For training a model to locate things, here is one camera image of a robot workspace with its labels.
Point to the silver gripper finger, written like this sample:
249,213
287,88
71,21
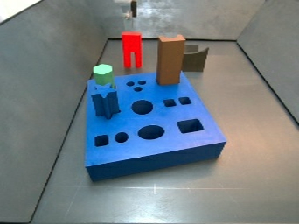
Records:
131,11

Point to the blue fixture block with holes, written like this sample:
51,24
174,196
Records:
162,129

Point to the brown tall peg block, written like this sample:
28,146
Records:
170,60

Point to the black curved cradle stand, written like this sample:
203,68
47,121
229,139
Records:
194,59

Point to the green octagonal peg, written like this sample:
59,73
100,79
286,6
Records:
103,74

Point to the blue star peg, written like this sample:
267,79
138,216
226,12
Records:
104,98

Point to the red two-pronged object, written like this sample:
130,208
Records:
133,48

